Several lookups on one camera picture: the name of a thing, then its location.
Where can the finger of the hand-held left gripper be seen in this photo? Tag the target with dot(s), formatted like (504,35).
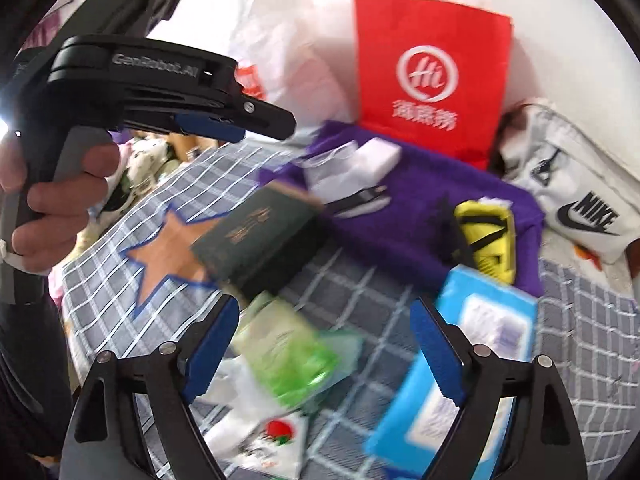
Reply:
(210,127)
(265,117)

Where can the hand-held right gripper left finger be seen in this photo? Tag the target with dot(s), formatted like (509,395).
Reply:
(210,350)

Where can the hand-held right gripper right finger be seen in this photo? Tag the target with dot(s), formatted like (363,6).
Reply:
(440,355)

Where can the white face mask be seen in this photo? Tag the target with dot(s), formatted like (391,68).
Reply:
(330,170)

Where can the green packet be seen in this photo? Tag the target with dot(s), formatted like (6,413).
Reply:
(295,360)

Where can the white plastic bag red print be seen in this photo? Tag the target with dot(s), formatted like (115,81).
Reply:
(260,430)

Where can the white sponge block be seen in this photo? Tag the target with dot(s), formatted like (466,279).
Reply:
(377,159)

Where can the person's left forearm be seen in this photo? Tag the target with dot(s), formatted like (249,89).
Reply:
(25,360)

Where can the person's left hand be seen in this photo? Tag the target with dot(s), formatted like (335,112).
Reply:
(55,205)

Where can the blue wet wipes pack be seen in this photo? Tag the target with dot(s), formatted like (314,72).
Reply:
(470,340)

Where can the white plastic shopping bag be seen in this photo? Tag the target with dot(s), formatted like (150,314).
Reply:
(285,55)

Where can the grey checkered bedsheet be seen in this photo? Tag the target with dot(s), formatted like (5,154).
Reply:
(350,285)

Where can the dark green tin box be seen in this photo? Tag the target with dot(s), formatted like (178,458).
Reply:
(260,232)

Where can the purple cloth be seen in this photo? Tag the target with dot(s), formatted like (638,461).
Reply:
(400,230)

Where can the red paper bag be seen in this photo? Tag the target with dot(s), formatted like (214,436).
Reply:
(430,75)

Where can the grey waist bag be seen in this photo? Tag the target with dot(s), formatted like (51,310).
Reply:
(575,180)

